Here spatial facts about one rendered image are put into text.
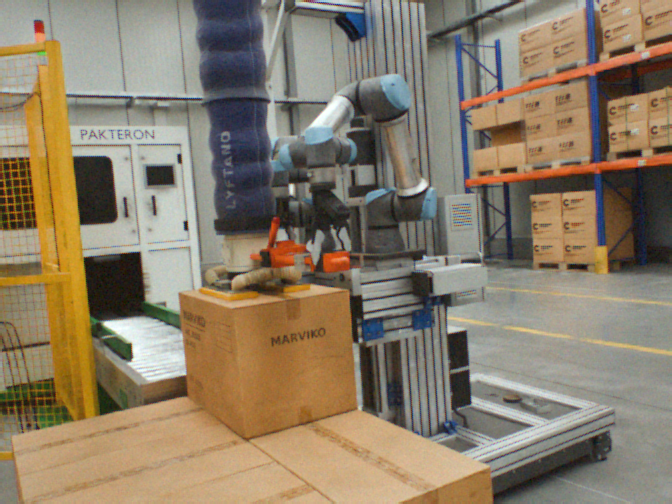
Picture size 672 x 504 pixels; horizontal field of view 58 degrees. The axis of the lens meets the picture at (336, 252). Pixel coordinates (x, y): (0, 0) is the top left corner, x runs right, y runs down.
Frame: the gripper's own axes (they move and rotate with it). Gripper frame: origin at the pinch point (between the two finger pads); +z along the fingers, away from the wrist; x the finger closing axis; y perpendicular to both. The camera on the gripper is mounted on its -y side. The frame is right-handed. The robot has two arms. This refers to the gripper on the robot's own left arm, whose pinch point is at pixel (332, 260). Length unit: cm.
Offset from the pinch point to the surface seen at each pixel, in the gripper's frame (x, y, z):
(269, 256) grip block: 4.7, 31.8, -0.7
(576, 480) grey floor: -124, 30, 107
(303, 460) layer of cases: 12, 4, 53
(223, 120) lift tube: 8, 53, -46
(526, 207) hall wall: -814, 701, 7
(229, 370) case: 19, 38, 33
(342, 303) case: -18.3, 29.6, 17.1
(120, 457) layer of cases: 52, 41, 53
